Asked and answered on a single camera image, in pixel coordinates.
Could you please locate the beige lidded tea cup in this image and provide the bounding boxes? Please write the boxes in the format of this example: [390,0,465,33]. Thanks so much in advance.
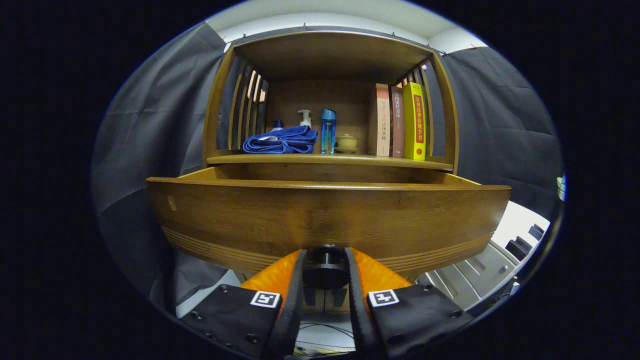
[335,133,359,154]

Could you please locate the wooden drawer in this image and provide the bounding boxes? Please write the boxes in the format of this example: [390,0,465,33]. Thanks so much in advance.
[146,165,512,281]

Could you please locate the wooden countertop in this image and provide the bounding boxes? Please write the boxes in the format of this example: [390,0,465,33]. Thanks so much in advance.
[206,145,455,172]

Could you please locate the brown book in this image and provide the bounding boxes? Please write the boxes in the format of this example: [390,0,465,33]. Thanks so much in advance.
[390,85,406,159]

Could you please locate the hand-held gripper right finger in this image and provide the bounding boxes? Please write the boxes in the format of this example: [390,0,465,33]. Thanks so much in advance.
[344,247,473,359]

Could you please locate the white side cabinet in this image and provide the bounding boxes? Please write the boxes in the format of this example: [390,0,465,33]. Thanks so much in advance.
[417,200,551,311]

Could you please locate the blue glass bottle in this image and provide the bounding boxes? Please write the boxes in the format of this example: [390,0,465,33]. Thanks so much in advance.
[321,108,337,155]

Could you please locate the wooden cabinet door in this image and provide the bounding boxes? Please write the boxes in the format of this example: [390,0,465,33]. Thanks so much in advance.
[303,287,327,313]
[326,287,349,313]

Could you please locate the black drawer knob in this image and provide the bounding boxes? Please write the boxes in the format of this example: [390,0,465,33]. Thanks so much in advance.
[303,245,349,291]

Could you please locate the orange and cream book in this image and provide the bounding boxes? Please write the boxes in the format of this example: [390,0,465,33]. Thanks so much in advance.
[369,83,392,157]

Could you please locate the yellow book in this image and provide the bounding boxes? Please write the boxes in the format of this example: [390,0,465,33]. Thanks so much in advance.
[402,82,427,161]

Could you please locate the wooden cabinet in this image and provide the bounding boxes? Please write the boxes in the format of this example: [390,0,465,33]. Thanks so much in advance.
[202,31,460,315]

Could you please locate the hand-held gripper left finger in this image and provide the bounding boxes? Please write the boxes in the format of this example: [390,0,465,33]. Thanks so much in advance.
[181,248,308,360]

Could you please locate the blue folded towel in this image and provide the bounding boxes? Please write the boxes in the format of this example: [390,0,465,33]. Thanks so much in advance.
[242,125,319,154]

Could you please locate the black floor cable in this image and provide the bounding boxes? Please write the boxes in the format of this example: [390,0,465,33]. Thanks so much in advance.
[295,322,356,353]

